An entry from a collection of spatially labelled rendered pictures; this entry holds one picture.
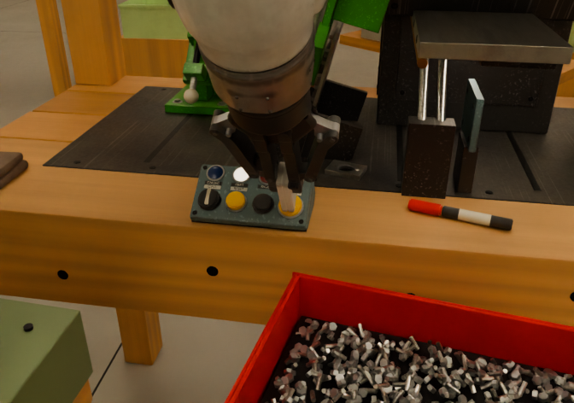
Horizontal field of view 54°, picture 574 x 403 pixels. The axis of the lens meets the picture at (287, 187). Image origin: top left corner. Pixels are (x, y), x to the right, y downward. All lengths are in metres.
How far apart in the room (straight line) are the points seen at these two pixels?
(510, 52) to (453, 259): 0.24
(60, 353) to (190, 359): 1.30
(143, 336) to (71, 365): 1.20
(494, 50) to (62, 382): 0.54
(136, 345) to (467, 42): 1.40
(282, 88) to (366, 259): 0.32
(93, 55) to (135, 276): 0.71
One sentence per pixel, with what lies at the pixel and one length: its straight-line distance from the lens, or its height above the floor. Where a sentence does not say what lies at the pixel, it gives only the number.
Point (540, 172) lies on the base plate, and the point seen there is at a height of 0.90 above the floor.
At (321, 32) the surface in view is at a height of 1.10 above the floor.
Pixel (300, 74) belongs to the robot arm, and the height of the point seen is 1.15.
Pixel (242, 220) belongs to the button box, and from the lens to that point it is 0.70.
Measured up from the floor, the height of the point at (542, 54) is 1.12.
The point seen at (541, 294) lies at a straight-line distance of 0.75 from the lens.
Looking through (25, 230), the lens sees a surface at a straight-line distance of 0.84.
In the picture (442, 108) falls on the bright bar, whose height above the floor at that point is 1.02.
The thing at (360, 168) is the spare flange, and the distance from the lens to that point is 0.85.
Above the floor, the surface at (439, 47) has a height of 1.12.
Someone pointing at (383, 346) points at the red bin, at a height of 0.88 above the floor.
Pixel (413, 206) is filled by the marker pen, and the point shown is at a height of 0.91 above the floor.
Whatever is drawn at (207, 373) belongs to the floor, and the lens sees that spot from 1.79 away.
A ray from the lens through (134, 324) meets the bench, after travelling 1.75.
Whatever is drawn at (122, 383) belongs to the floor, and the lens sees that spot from 1.81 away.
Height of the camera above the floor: 1.27
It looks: 27 degrees down
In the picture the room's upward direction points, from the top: straight up
